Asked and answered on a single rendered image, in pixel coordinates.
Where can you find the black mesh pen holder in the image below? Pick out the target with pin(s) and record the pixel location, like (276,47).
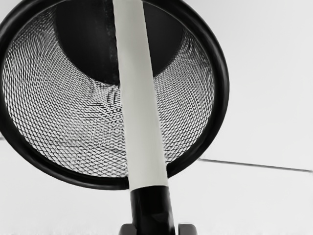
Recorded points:
(61,117)

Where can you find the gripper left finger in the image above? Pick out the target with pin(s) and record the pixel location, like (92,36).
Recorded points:
(127,230)

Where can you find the white pen with black cap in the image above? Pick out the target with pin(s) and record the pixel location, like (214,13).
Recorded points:
(139,110)

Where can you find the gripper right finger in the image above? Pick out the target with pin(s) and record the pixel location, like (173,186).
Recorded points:
(187,230)

